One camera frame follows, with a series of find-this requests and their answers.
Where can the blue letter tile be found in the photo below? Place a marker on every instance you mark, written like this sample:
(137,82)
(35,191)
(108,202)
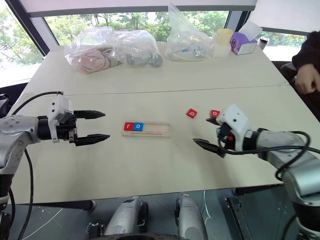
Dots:
(138,126)

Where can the paper cup with black lid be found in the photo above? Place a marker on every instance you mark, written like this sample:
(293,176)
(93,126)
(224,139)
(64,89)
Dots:
(263,43)

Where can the yellow plastic cup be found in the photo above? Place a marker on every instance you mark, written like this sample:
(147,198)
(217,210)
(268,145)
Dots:
(223,36)

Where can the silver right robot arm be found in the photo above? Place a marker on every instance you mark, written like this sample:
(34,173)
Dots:
(275,140)

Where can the dark window frame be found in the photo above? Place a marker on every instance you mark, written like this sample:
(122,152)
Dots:
(27,22)

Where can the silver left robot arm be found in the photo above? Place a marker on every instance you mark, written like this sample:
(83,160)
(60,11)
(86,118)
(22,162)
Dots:
(15,130)

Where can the wooden letter tray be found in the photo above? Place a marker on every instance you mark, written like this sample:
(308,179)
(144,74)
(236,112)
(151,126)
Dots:
(157,130)

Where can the person's dark sleeved forearm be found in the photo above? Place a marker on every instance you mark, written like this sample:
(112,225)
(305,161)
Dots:
(308,52)

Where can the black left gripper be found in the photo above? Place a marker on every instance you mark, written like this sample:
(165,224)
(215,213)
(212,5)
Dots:
(65,127)

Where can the red letter tile b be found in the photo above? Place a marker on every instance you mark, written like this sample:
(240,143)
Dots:
(192,113)

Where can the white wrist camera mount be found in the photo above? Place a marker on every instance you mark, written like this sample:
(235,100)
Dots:
(235,117)
(60,105)

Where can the clear bag with pink plush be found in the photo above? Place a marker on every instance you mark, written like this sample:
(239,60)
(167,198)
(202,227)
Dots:
(87,60)

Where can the clear bag with grey items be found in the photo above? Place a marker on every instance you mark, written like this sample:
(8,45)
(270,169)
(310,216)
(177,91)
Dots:
(142,55)

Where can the silver rounded robot leg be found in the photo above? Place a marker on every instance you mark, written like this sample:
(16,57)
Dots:
(190,217)
(125,217)

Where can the white cardboard box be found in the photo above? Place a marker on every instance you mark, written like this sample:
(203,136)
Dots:
(251,46)

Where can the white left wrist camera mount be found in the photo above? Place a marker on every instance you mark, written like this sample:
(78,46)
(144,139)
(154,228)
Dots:
(60,105)

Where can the purple plush toy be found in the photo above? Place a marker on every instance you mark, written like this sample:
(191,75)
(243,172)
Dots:
(238,42)

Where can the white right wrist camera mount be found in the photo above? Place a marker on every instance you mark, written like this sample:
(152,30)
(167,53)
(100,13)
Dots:
(235,117)

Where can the black metal stand frame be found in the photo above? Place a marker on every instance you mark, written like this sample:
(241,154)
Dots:
(237,220)

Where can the person's bare hand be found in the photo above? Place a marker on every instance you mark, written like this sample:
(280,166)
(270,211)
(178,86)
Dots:
(306,80)

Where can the red letter tile o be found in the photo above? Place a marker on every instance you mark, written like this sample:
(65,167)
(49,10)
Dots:
(214,113)

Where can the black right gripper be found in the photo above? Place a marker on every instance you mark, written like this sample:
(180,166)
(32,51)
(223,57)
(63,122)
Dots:
(223,130)

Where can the translucent white container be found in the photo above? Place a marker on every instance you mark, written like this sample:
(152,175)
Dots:
(222,51)

